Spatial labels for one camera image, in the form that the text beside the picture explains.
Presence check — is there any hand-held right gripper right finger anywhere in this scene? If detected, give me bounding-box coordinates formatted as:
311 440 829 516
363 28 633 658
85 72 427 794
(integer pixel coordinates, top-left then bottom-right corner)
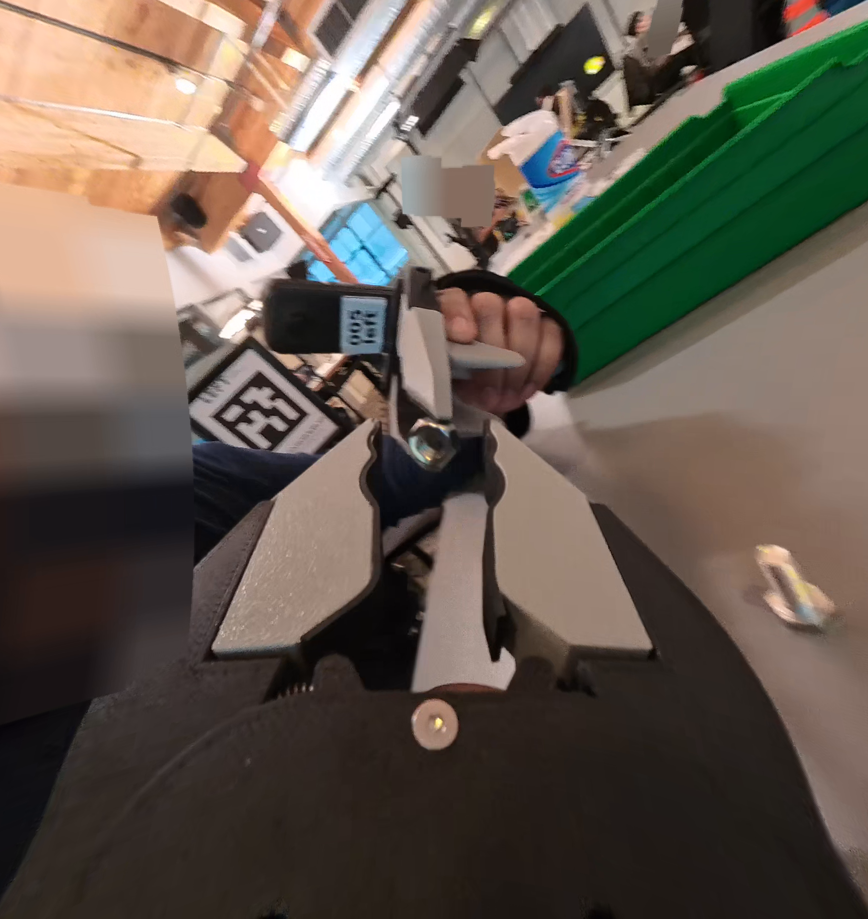
484 421 654 663

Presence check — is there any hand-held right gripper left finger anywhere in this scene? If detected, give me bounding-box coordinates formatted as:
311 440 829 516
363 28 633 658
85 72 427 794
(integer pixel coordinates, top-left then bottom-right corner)
211 420 384 660

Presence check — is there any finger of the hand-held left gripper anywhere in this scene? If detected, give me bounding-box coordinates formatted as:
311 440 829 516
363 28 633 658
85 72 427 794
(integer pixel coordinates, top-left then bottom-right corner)
389 307 456 448

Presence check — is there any silver hex nut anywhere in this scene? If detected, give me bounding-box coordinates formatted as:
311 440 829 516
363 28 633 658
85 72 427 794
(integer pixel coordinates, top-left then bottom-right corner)
407 420 458 472

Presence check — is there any silver hex bolt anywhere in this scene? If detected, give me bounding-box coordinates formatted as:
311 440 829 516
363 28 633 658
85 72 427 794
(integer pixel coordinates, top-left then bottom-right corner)
753 543 838 634

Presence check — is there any green plastic bin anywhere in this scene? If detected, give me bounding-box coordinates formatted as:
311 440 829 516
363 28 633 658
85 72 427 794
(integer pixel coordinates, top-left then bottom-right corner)
506 14 868 386

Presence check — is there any person's left forearm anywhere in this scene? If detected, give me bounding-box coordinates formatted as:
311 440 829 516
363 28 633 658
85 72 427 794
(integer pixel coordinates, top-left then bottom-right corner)
192 431 488 568

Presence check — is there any person's left hand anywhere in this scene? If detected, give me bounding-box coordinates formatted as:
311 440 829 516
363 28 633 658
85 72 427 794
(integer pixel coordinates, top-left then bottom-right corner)
440 291 567 416

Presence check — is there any black white marker board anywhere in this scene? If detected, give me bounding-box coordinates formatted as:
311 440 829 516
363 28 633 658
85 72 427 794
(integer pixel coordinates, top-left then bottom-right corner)
188 337 346 455

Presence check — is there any disinfecting wipes canister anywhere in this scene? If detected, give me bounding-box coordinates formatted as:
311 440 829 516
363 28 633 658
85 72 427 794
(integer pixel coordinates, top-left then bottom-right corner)
485 109 587 213

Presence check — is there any black wall screen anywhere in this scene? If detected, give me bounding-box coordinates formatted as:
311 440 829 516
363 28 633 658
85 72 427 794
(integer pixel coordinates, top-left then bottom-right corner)
493 6 609 129

